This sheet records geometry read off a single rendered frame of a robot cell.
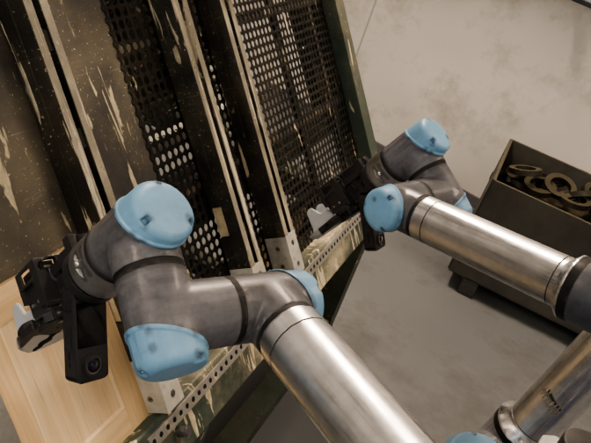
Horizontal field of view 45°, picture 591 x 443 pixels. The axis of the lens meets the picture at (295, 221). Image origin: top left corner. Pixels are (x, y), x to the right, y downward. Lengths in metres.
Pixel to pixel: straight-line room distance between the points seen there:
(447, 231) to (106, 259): 0.55
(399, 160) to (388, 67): 4.06
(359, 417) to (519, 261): 0.48
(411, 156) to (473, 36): 3.82
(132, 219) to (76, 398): 0.76
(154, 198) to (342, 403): 0.27
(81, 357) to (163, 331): 0.19
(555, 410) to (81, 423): 0.85
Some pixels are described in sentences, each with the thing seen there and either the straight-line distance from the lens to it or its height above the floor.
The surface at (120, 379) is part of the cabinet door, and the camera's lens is 1.51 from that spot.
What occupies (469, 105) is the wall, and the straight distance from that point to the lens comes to 5.14.
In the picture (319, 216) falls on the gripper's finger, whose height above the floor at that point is 1.37.
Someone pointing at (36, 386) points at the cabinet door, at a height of 1.07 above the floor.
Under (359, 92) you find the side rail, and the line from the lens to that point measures 2.73.
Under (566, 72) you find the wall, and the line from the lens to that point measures 4.93.
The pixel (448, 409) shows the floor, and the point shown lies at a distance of 3.36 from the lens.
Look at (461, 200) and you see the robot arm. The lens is 1.26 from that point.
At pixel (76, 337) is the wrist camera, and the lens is 0.86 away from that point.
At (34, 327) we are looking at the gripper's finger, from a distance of 0.90.
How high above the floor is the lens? 2.05
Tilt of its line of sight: 29 degrees down
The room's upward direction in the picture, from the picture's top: 20 degrees clockwise
